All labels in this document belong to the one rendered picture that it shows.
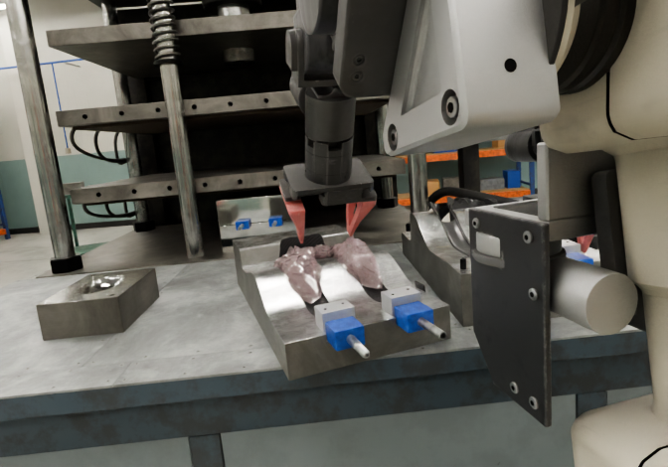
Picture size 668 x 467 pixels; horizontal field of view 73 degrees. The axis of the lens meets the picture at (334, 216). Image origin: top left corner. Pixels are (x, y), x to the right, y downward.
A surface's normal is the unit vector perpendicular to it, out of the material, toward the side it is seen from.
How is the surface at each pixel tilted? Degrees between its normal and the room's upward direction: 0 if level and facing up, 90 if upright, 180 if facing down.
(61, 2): 90
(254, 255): 80
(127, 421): 90
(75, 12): 90
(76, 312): 90
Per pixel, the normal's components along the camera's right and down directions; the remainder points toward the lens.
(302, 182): 0.04, -0.82
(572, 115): -0.96, 0.13
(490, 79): 0.23, 0.00
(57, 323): 0.04, 0.16
